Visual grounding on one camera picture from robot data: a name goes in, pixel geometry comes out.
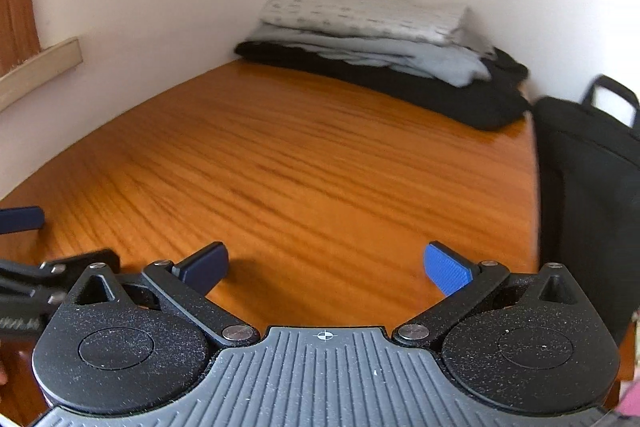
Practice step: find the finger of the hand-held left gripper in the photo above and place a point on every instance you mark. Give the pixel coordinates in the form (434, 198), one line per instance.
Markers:
(35, 274)
(20, 219)

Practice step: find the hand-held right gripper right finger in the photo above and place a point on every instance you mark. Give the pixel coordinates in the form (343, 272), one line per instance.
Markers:
(447, 272)

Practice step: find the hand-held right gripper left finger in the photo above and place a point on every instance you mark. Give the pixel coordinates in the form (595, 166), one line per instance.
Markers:
(205, 271)

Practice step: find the white patterned pajama garment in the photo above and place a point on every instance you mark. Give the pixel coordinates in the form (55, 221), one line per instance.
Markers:
(360, 14)

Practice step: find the beige window sill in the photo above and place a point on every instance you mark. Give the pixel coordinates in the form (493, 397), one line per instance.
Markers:
(35, 74)

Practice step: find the black bag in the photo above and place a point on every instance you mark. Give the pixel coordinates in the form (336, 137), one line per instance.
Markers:
(590, 197)

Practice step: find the black folded garment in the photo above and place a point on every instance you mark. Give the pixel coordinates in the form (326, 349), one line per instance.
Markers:
(450, 99)

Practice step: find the grey printed folded shirt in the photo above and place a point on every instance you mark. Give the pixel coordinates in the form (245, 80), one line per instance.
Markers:
(425, 57)

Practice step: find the person's pink clothing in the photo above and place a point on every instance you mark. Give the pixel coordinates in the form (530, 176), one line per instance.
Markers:
(630, 399)

